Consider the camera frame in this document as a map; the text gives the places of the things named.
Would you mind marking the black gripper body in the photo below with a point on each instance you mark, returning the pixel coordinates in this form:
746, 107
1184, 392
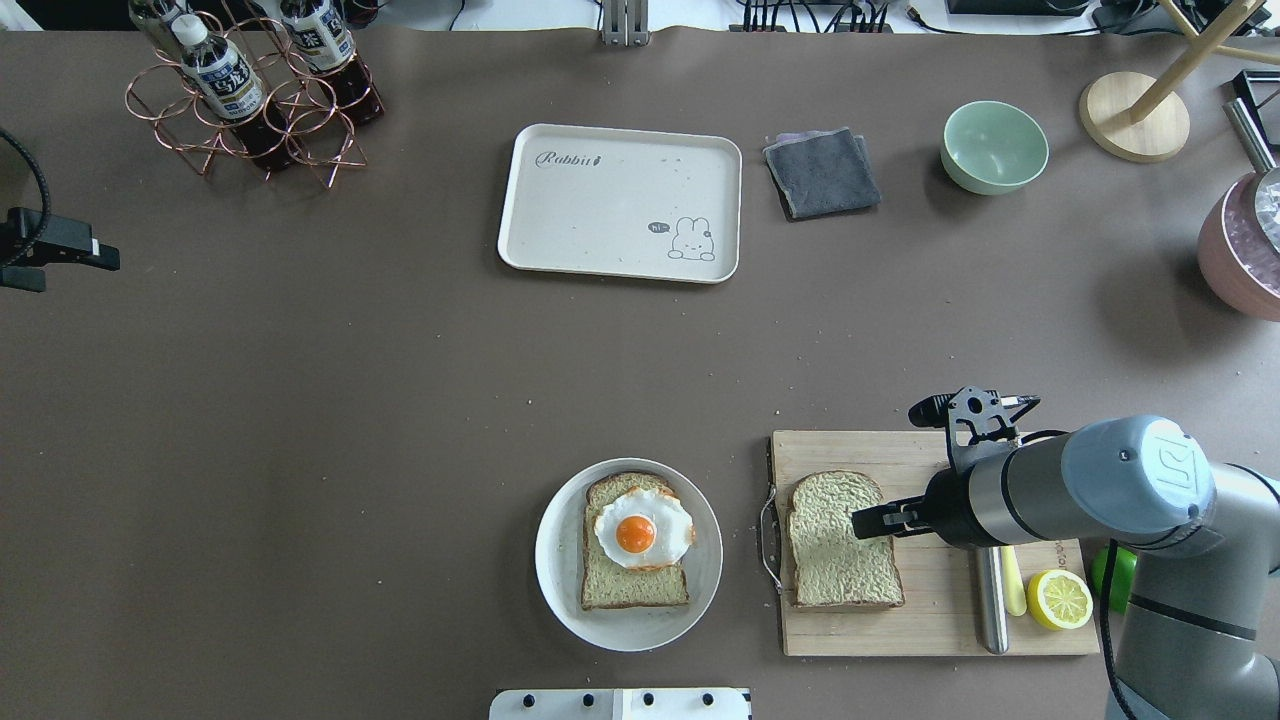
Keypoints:
946, 506

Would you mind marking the white round plate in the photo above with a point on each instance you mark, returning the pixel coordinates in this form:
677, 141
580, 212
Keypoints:
559, 564

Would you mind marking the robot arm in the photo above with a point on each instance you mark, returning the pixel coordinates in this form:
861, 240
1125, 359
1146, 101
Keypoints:
1204, 534

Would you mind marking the cream rabbit tray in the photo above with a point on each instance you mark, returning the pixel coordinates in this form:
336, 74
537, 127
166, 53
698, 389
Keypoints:
626, 202

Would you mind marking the wooden cutting board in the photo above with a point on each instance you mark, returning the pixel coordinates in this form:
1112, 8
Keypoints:
940, 616

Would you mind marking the yellow peeler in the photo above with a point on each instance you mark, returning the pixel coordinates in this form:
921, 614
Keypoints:
1015, 594

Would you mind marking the half lemon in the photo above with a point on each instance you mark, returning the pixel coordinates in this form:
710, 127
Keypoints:
1059, 600

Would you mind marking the green lime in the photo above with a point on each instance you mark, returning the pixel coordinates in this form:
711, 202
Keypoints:
1121, 578

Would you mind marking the fried egg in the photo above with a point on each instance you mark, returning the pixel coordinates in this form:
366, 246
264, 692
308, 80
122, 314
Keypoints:
645, 529

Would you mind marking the grey folded cloth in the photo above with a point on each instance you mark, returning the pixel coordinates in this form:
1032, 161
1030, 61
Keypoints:
821, 173

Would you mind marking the green bowl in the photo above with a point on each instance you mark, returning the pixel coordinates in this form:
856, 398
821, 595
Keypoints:
992, 148

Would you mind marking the pink ice bowl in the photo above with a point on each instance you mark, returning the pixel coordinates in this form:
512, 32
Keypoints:
1235, 256

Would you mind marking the wooden cup tree stand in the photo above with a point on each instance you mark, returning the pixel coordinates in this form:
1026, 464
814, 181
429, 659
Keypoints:
1139, 118

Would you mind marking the metal ice scoop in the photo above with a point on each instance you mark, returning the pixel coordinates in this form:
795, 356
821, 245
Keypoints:
1263, 199

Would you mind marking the tea bottle two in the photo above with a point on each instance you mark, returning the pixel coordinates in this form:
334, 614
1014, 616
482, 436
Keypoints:
319, 32

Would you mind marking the tea bottle one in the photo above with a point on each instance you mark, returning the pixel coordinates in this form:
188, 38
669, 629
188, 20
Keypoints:
219, 70

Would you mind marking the tea bottle three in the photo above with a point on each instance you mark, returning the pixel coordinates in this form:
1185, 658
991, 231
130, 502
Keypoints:
154, 19

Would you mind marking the white camera pole base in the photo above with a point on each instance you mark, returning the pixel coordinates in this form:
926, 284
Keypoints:
624, 703

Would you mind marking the copper wire bottle rack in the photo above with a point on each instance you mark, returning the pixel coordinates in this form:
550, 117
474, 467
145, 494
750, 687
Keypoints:
282, 86

